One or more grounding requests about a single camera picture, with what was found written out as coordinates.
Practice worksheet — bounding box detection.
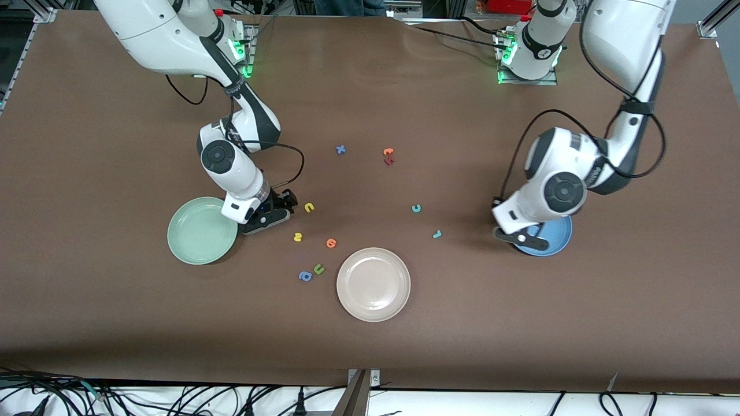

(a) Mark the green plate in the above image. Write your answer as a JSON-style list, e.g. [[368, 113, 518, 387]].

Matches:
[[167, 196, 239, 266]]

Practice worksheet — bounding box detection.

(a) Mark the beige plate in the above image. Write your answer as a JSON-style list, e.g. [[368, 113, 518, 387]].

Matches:
[[336, 247, 412, 322]]

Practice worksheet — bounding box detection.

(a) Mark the person in blue jeans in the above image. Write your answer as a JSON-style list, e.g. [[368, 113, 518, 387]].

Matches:
[[315, 0, 386, 17]]

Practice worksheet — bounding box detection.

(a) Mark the blue plate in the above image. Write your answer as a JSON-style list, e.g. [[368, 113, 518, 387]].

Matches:
[[513, 214, 573, 257]]

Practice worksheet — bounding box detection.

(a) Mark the red box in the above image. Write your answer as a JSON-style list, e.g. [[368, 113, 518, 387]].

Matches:
[[486, 0, 536, 16]]

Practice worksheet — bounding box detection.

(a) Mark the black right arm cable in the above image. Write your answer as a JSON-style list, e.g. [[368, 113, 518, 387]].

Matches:
[[165, 72, 306, 203]]

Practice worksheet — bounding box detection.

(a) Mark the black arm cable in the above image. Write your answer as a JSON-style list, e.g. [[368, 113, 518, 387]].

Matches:
[[498, 0, 667, 207], [165, 72, 306, 203]]

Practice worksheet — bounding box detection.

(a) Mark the metal table bracket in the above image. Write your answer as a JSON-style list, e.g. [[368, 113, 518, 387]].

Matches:
[[332, 369, 381, 416]]

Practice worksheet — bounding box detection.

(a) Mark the black looped floor cable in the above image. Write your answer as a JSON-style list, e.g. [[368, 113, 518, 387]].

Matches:
[[119, 384, 290, 416]]

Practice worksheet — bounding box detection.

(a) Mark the black table cable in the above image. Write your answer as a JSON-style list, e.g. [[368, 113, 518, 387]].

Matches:
[[405, 23, 505, 47], [456, 16, 509, 36]]

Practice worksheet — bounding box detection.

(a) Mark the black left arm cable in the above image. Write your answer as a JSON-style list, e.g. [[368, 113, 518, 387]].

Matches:
[[498, 0, 667, 207]]

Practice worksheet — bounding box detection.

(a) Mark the black cable tangle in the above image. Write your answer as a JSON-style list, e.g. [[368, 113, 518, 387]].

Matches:
[[0, 366, 119, 416]]

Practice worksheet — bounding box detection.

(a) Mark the aluminium frame rail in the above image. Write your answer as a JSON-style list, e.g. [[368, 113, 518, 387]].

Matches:
[[697, 0, 740, 39], [0, 0, 58, 113]]

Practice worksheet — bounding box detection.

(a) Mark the black curled floor cable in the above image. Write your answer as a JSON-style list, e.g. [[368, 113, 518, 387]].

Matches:
[[598, 392, 660, 416]]

